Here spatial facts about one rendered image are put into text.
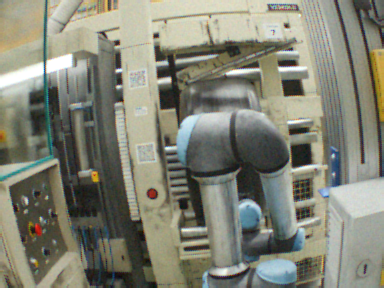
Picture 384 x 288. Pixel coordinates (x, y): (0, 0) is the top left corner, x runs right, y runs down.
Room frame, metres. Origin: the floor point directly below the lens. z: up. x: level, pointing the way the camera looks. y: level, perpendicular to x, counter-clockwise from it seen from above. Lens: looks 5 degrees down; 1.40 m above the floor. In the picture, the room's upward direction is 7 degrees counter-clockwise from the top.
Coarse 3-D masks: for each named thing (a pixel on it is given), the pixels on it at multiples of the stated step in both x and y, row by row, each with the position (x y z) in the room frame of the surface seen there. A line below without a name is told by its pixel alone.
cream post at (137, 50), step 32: (128, 0) 1.86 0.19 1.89; (128, 32) 1.86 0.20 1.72; (128, 64) 1.86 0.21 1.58; (128, 96) 1.86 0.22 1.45; (128, 128) 1.86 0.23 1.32; (160, 128) 1.89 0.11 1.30; (160, 160) 1.86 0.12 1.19; (160, 192) 1.86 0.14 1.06; (160, 224) 1.86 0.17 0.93; (160, 256) 1.86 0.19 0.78
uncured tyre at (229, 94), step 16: (208, 80) 1.88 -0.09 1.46; (224, 80) 1.85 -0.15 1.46; (240, 80) 1.83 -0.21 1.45; (192, 96) 1.76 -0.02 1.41; (208, 96) 1.75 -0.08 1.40; (224, 96) 1.74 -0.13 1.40; (240, 96) 1.73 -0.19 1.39; (256, 96) 1.77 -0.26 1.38; (192, 112) 1.71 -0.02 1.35; (208, 112) 1.70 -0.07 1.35; (240, 176) 1.64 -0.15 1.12; (256, 176) 1.65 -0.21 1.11; (192, 192) 1.70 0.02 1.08; (240, 192) 1.66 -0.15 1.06; (256, 192) 1.67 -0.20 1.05
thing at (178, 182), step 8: (168, 144) 2.39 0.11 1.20; (176, 144) 2.39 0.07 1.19; (168, 152) 2.26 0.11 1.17; (176, 152) 2.39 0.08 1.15; (168, 160) 2.25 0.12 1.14; (176, 160) 2.26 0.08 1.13; (168, 168) 2.26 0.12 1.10; (176, 168) 2.39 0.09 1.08; (184, 168) 2.39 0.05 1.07; (176, 176) 2.25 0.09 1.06; (184, 176) 2.26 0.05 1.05; (176, 184) 2.27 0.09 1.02; (184, 184) 2.39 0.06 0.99; (184, 192) 2.39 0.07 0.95
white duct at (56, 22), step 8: (64, 0) 2.16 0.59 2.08; (72, 0) 2.16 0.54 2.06; (80, 0) 2.19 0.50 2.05; (64, 8) 2.15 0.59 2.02; (72, 8) 2.18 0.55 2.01; (56, 16) 2.16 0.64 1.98; (64, 16) 2.17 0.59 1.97; (48, 24) 2.16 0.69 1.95; (56, 24) 2.16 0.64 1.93; (48, 32) 2.16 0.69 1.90; (56, 32) 2.19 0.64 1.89
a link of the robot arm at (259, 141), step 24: (240, 120) 1.05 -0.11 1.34; (264, 120) 1.05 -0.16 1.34; (240, 144) 1.04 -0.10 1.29; (264, 144) 1.03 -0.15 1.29; (264, 168) 1.06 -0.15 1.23; (288, 168) 1.11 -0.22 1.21; (264, 192) 1.14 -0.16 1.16; (288, 192) 1.12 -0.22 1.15; (288, 216) 1.15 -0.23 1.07; (288, 240) 1.20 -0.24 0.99
